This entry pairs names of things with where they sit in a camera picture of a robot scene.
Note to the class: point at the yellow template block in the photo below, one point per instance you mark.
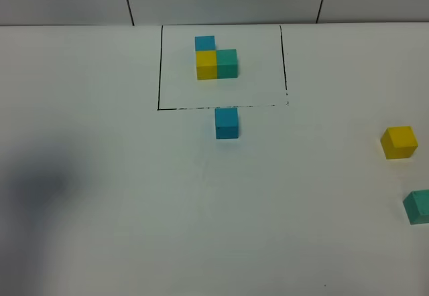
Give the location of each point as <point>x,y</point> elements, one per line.
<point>206,65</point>

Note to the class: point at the green template block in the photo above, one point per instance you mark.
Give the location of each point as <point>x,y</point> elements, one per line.
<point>227,64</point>

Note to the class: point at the blue template block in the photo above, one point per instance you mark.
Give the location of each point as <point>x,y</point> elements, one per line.
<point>204,43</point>

